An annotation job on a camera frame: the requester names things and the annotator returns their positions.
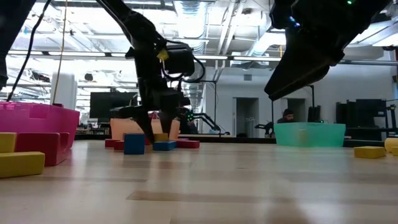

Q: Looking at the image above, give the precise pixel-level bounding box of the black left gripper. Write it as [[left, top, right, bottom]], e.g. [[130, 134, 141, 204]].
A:
[[132, 77, 182, 144]]

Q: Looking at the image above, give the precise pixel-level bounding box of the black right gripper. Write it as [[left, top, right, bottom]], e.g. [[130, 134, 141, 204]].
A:
[[264, 0, 389, 101]]

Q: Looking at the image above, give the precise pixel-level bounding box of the long blue block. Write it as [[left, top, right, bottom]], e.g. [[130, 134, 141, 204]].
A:
[[152, 141, 178, 152]]

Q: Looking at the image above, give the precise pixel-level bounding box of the red arch block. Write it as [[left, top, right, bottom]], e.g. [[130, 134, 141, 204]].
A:
[[14, 132, 71, 167]]

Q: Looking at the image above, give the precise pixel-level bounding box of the red plastic bin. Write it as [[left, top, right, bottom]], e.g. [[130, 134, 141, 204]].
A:
[[0, 101, 81, 151]]

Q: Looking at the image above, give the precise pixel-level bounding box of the short thick blue block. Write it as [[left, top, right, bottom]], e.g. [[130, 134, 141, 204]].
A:
[[124, 133, 146, 156]]

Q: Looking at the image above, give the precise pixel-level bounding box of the orange translucent plastic bin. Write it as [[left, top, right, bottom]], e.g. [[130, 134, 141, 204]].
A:
[[110, 118, 181, 141]]

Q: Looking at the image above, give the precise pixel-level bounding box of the person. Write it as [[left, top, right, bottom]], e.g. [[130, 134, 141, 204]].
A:
[[277, 108, 295, 124]]

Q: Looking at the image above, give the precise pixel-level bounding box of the black monitor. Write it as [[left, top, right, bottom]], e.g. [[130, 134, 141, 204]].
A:
[[89, 91, 139, 119]]

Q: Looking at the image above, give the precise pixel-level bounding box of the teal translucent plastic bin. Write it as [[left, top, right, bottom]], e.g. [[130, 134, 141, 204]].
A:
[[273, 122, 347, 148]]

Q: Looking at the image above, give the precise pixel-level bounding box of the black equipment rack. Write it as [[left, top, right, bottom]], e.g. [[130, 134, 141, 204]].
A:
[[335, 98, 398, 141]]

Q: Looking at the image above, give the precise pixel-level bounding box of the white building column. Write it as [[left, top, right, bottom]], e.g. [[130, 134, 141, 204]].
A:
[[50, 72, 78, 108]]

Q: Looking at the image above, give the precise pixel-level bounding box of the yellow cylinder block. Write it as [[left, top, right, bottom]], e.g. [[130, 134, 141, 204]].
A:
[[384, 137, 398, 153]]

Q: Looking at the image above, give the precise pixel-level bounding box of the black robot station frame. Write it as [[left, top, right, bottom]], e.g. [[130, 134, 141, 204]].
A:
[[198, 79, 218, 125], [271, 84, 315, 124]]

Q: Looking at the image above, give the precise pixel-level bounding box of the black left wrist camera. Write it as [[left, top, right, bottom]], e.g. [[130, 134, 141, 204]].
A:
[[164, 43, 196, 78]]

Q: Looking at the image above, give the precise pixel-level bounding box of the black aluminium table frame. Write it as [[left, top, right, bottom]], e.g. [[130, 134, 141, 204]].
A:
[[74, 133, 387, 148]]

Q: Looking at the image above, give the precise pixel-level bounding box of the long yellow cable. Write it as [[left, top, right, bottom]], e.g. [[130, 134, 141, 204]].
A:
[[51, 0, 69, 106]]

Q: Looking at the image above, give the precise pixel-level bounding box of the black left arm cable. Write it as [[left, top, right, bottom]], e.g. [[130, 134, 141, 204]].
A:
[[6, 0, 52, 102]]

